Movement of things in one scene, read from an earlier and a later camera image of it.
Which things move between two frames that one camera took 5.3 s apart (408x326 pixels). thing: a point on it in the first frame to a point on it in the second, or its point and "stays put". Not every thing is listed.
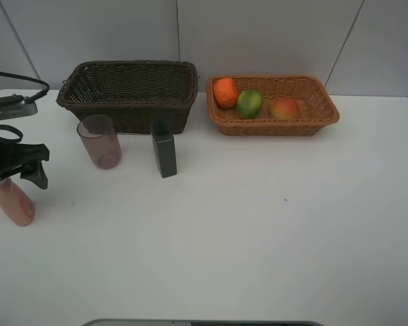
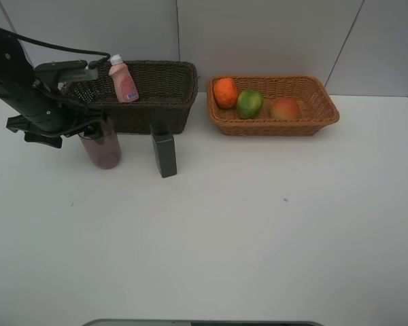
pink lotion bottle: [18, 207] to [126, 86]
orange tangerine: [226, 92] stays put
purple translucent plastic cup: [100, 136] stays put
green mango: [249, 104] stays put
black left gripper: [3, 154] to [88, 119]
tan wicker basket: [317, 106] stays put
